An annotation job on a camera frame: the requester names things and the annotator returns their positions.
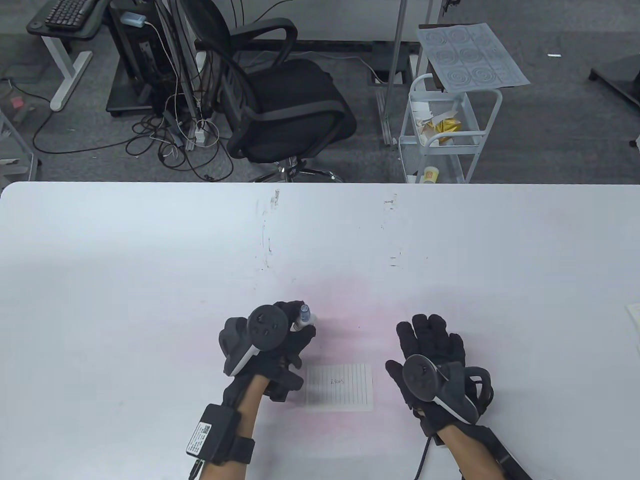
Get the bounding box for person's left hand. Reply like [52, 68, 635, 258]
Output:
[218, 301, 317, 402]

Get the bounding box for tangle of black cables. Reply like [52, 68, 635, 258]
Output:
[32, 80, 236, 182]

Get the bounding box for grey tracking controller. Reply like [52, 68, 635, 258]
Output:
[220, 305, 290, 377]
[402, 354, 493, 425]

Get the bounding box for white rolling cart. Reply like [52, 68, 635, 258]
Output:
[397, 74, 503, 184]

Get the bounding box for black wrist camera white label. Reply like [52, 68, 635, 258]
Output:
[186, 404, 256, 467]

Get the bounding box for black floor box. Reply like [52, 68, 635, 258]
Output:
[369, 42, 416, 86]

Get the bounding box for aluminium pole stand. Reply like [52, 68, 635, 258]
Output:
[377, 0, 408, 147]

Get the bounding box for lined paper with black text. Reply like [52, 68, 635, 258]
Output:
[305, 363, 374, 413]

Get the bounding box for person's left forearm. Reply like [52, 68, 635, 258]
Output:
[200, 375, 271, 480]

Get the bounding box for black wrist camera with strap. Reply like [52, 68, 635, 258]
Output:
[475, 425, 533, 480]

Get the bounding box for black flat trolley base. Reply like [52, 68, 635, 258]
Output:
[105, 65, 153, 118]

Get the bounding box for sheet printed with circles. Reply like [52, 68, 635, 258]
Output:
[415, 22, 531, 93]

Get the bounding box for black glove cable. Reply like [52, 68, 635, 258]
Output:
[414, 436, 433, 480]

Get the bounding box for black computer tower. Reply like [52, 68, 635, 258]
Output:
[107, 0, 173, 108]

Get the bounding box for black keyboard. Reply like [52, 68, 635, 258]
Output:
[45, 0, 96, 30]

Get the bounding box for white paper scraps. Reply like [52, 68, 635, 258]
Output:
[412, 100, 441, 146]

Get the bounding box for black office chair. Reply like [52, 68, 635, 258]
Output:
[194, 0, 358, 183]

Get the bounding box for person's right hand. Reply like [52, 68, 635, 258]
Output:
[385, 314, 493, 446]

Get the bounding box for grey metal rack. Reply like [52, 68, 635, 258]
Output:
[0, 107, 41, 182]

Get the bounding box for black desk with white leg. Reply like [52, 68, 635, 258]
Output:
[26, 0, 113, 112]

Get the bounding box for person's right forearm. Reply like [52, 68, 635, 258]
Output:
[442, 425, 506, 480]

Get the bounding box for black stand base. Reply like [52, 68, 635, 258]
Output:
[589, 52, 640, 108]

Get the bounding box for aluminium frame rails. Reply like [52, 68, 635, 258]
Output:
[155, 0, 201, 151]

